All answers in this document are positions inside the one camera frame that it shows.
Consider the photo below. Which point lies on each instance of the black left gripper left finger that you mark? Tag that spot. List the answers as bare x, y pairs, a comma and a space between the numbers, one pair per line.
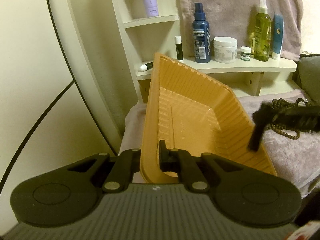
121, 174

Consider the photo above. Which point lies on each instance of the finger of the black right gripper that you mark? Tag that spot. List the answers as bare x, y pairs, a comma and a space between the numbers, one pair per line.
301, 118
262, 117

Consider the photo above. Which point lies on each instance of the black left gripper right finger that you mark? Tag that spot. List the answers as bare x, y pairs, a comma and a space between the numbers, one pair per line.
182, 163

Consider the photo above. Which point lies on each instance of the orange ribbed plastic tray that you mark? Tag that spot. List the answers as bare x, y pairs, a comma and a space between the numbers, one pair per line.
192, 111

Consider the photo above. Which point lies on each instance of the grey cushion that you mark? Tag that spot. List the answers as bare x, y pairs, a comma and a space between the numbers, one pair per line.
308, 75

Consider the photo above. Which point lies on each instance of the mauve towel on bed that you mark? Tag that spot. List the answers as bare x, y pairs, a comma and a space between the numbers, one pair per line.
295, 160

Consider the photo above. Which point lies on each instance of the small green white jar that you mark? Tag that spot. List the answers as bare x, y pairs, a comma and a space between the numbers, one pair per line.
245, 53

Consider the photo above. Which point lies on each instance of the white cream jar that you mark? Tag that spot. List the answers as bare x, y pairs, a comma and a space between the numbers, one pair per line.
225, 49

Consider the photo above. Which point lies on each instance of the yellow-green oil spray bottle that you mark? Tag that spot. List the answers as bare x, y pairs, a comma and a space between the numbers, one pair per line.
262, 33

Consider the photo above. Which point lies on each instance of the lying dark white-capped tube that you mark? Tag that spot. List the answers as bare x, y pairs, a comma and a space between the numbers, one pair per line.
145, 67

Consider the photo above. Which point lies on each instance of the blue white squeeze tube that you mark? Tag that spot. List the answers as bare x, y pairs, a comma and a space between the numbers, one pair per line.
278, 34

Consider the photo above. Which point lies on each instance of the dark blue spray bottle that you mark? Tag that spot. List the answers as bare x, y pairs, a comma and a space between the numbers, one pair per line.
201, 35

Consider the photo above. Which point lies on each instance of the standing black white-capped stick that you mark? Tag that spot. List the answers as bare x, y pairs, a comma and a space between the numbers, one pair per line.
179, 49

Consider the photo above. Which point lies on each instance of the mauve hanging towel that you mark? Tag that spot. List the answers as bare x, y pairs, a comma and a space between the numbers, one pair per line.
236, 18

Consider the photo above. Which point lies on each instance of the cream corner shelf unit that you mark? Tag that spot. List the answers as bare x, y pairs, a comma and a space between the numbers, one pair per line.
126, 49

